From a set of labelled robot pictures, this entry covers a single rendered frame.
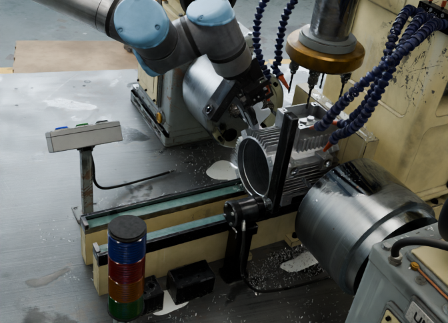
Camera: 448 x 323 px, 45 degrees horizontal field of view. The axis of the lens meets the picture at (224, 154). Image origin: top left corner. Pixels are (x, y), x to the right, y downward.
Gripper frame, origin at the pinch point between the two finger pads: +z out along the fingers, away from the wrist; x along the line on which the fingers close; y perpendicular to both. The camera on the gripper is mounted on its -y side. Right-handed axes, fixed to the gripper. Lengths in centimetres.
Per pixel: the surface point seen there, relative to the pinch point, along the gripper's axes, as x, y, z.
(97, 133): 13.0, -32.3, -15.8
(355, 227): -41.6, -0.3, -3.3
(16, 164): 43, -59, -1
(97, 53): 245, -17, 99
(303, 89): 5.4, 18.4, 4.4
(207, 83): 21.4, -0.9, -3.0
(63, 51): 254, -35, 88
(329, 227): -36.9, -3.6, -1.4
